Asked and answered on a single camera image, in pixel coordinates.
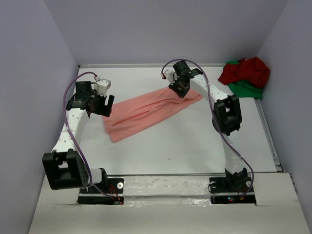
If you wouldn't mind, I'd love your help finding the pink t shirt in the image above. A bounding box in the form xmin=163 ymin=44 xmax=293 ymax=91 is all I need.
xmin=103 ymin=87 xmax=202 ymax=143

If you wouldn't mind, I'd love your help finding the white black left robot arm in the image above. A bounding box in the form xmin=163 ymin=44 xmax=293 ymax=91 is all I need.
xmin=42 ymin=79 xmax=115 ymax=193

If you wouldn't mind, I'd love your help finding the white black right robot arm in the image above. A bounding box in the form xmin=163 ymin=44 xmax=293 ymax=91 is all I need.
xmin=161 ymin=59 xmax=254 ymax=197

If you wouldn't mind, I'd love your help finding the green t shirt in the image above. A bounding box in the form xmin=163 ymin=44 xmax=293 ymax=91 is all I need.
xmin=226 ymin=60 xmax=263 ymax=99

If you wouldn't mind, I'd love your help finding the red t shirt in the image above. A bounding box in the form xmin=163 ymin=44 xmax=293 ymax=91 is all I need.
xmin=218 ymin=57 xmax=270 ymax=88

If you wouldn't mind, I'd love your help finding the white foam strip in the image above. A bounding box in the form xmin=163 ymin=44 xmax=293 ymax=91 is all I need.
xmin=123 ymin=176 xmax=211 ymax=207

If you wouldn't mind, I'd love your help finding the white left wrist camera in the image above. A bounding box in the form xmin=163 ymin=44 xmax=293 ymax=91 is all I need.
xmin=94 ymin=76 xmax=111 ymax=97

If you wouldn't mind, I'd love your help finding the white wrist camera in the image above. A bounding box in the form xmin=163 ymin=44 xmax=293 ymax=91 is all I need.
xmin=94 ymin=76 xmax=111 ymax=97
xmin=161 ymin=70 xmax=174 ymax=82

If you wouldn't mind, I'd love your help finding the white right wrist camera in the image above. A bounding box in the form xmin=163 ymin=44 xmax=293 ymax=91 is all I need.
xmin=161 ymin=70 xmax=174 ymax=82

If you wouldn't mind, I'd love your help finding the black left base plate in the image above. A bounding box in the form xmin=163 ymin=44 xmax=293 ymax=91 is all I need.
xmin=77 ymin=176 xmax=124 ymax=205

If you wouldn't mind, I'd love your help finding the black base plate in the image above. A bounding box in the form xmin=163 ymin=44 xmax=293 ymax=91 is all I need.
xmin=77 ymin=176 xmax=124 ymax=205
xmin=207 ymin=176 xmax=256 ymax=205

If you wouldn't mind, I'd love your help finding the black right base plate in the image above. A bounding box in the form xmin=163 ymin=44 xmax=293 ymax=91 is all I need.
xmin=207 ymin=176 xmax=256 ymax=205

